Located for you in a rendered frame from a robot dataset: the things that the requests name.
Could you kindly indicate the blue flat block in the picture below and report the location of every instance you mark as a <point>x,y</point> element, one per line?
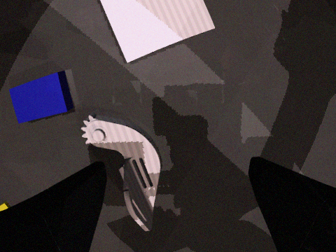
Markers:
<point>43,97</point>

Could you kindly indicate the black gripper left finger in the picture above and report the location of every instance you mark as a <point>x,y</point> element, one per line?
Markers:
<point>61,218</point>

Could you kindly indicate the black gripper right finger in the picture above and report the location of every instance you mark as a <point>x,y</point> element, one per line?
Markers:
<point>300,212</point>

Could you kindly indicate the yellow flat bar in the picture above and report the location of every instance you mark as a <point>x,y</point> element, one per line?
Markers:
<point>4,206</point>

